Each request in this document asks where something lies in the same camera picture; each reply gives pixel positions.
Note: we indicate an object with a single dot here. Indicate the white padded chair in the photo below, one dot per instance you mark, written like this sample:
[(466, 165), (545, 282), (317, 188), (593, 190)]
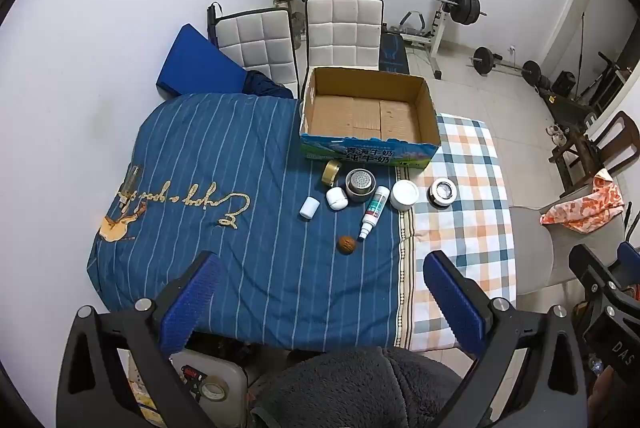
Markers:
[(260, 43), (342, 33)]

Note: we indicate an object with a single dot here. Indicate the small glass bottle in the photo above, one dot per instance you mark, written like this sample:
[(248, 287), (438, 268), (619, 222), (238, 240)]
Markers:
[(131, 180)]

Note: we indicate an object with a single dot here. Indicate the wide white jar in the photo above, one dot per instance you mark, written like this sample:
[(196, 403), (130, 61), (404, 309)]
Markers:
[(405, 194)]

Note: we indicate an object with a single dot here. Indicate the tape roll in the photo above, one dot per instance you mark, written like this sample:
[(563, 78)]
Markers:
[(331, 171)]

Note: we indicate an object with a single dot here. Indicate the white printed paper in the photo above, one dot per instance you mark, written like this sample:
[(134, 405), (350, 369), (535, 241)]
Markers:
[(136, 383)]

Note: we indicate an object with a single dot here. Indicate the blue striped blanket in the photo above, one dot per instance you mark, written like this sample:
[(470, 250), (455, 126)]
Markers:
[(225, 258)]

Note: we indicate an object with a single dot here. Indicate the white weight bench rack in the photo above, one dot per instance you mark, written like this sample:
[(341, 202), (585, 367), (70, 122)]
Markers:
[(440, 28)]

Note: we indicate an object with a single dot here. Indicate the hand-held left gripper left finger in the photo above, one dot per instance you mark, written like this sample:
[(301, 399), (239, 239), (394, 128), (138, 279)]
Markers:
[(192, 303)]

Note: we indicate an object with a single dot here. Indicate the dark blue cloth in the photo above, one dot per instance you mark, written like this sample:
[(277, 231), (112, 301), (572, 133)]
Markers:
[(265, 86)]

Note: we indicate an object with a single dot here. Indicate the plaid bed sheet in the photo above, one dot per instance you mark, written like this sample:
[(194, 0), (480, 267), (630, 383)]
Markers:
[(465, 188)]

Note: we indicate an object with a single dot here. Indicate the white plastic container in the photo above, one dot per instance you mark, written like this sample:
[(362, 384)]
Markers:
[(220, 408)]

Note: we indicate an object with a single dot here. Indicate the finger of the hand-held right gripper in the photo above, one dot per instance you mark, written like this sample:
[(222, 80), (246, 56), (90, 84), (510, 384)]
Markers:
[(592, 270), (629, 258)]

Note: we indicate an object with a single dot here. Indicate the grey fleece clothing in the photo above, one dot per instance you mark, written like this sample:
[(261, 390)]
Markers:
[(350, 393)]

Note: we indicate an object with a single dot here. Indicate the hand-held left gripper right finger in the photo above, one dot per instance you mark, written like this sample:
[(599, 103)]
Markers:
[(455, 303)]

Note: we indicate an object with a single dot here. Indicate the grey chair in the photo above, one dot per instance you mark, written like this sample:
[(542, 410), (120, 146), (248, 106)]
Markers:
[(535, 248)]

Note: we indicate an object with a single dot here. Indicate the dark wooden chair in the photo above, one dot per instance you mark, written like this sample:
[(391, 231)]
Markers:
[(590, 153)]

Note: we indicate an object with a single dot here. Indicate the white spray bottle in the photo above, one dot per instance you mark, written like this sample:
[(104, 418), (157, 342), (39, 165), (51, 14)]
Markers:
[(375, 210)]

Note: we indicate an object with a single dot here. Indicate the orange patterned cloth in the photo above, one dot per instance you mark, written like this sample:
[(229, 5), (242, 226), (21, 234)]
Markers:
[(585, 205)]

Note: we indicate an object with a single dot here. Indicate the metal strainer cup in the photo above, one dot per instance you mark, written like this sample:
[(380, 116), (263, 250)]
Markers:
[(360, 185)]

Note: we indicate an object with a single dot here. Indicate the brown walnut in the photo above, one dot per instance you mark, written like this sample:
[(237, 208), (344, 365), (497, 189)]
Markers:
[(346, 243)]

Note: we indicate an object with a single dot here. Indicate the short barbell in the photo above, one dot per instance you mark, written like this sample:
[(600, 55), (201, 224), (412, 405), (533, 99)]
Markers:
[(505, 67)]

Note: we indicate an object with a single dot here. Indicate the blue foam mat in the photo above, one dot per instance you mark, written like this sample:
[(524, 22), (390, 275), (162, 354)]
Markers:
[(200, 63)]

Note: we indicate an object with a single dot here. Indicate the small white jar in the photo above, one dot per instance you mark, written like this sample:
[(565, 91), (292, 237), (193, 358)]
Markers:
[(336, 198)]

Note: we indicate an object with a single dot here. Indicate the printed cardboard box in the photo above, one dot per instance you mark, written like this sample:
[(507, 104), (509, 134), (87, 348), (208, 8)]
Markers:
[(360, 113)]

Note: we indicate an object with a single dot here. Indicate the white oval case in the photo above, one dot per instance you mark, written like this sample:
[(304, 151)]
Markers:
[(309, 207)]

